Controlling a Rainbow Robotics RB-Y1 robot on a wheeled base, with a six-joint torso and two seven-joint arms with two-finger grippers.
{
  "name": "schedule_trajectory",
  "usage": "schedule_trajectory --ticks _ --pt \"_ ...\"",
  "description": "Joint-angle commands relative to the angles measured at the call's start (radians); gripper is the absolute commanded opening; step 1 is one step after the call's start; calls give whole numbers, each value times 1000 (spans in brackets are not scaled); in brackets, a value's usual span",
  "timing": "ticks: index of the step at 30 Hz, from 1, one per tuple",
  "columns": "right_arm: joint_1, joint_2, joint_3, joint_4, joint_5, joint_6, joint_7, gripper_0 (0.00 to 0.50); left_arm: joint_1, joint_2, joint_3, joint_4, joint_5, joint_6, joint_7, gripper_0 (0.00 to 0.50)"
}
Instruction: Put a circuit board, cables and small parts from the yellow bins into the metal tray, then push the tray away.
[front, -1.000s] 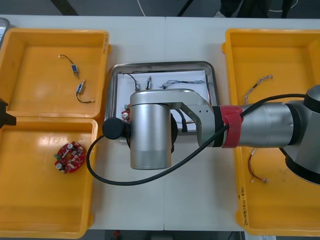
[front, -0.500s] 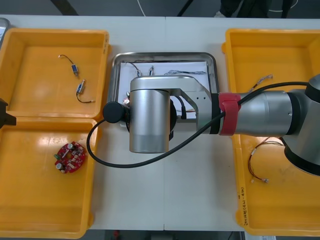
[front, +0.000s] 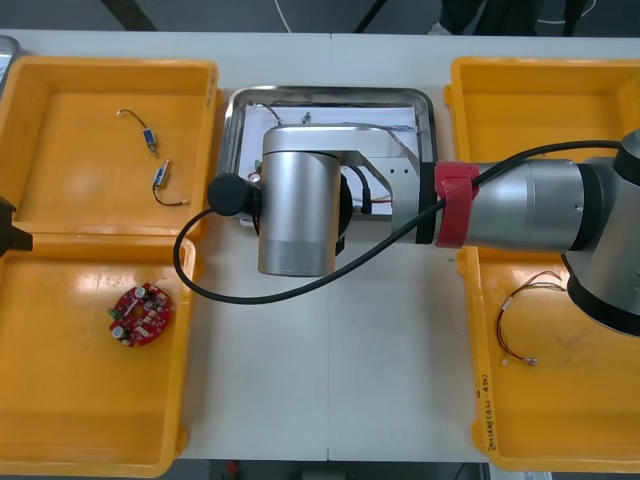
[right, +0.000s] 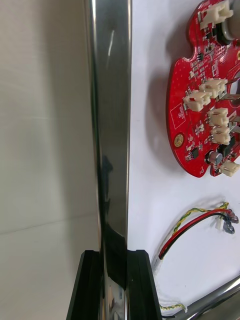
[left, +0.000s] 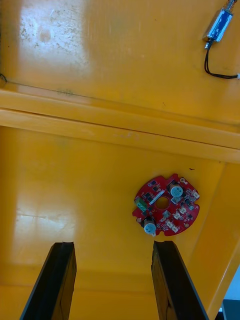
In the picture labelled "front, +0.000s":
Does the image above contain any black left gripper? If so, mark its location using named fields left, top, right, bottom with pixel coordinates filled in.
left=0, top=196, right=34, bottom=259

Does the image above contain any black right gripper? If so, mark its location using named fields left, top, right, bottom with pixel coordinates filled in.
left=335, top=172, right=353, bottom=258

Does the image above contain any yellow-orange plastic bin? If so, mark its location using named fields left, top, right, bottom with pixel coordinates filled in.
left=442, top=55, right=640, bottom=165
left=0, top=54, right=224, bottom=236
left=0, top=230, right=201, bottom=479
left=455, top=244, right=640, bottom=474

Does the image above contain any steel tray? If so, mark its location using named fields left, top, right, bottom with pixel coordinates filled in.
left=0, top=35, right=22, bottom=94
left=218, top=85, right=435, bottom=224

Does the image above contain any white background cable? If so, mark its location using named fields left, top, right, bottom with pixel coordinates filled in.
left=272, top=0, right=292, bottom=32

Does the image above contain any blue label metal solenoid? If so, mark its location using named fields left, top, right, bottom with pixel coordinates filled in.
left=151, top=158, right=192, bottom=209
left=115, top=108, right=159, bottom=159

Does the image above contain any red-green thin wire harness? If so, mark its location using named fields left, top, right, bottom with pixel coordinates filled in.
left=494, top=269, right=571, bottom=367

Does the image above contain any white paper sheet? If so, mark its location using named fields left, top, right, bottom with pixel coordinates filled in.
left=239, top=102, right=421, bottom=221

